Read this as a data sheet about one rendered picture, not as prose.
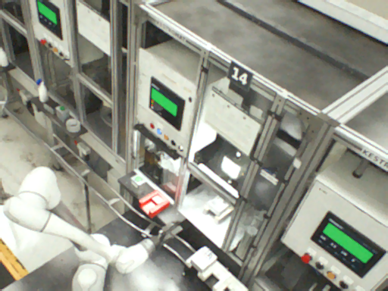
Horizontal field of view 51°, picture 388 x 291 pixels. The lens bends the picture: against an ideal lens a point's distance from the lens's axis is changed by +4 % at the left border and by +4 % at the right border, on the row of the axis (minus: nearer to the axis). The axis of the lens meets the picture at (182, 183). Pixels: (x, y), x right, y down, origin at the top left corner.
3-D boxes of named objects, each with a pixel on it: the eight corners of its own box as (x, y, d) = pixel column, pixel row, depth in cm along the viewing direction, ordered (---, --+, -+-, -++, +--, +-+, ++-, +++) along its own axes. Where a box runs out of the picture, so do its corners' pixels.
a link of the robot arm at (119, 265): (142, 242, 200) (131, 242, 211) (117, 259, 192) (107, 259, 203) (151, 260, 201) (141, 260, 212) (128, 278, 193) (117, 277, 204)
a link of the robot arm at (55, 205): (85, 279, 234) (93, 247, 249) (111, 276, 230) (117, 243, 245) (6, 195, 180) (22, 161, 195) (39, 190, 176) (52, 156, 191)
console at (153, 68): (132, 120, 236) (135, 48, 203) (167, 104, 252) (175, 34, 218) (180, 160, 219) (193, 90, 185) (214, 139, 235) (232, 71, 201)
